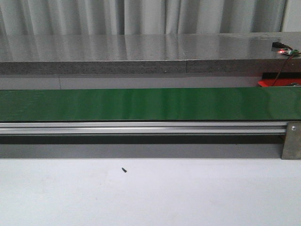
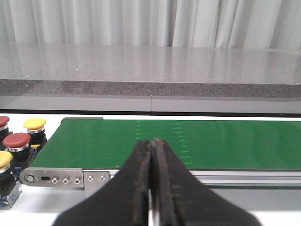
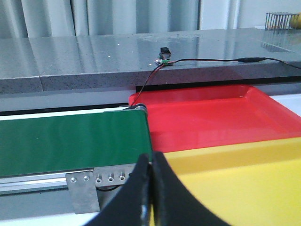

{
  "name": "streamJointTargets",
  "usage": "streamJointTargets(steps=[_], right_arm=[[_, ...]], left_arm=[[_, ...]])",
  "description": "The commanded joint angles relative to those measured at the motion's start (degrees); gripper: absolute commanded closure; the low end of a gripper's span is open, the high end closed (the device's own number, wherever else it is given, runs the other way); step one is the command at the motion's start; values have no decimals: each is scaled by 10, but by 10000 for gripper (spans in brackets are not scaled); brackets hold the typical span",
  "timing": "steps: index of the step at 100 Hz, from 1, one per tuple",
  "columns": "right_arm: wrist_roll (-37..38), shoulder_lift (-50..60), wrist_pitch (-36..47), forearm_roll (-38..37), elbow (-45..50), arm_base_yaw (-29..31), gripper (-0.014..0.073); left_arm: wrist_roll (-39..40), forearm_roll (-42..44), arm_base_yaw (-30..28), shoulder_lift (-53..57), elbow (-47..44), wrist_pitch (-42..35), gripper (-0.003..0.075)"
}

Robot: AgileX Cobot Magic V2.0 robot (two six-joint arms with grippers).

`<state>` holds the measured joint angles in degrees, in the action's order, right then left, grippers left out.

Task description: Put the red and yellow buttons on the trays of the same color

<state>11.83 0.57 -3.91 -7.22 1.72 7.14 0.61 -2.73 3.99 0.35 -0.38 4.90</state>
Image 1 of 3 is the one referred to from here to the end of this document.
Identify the grey stone shelf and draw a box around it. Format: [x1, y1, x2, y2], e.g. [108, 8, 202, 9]
[0, 32, 301, 75]

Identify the red plastic tray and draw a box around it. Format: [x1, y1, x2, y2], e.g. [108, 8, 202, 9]
[257, 79, 301, 87]

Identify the green conveyor belt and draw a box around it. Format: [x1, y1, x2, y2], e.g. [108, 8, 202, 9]
[0, 87, 301, 122]

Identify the black usb plug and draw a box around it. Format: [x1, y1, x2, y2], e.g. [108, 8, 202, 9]
[272, 42, 285, 49]

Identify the small green circuit board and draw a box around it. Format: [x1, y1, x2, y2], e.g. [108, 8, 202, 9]
[279, 48, 301, 56]

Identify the grey curtain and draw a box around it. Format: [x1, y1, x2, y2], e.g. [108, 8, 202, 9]
[0, 0, 287, 35]

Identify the thin orange wire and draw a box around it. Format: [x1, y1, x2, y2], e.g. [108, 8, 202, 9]
[271, 53, 294, 87]

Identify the aluminium conveyor rail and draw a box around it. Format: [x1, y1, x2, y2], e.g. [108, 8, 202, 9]
[0, 121, 288, 135]

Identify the steel conveyor bracket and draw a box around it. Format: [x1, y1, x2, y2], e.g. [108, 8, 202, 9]
[281, 121, 301, 160]

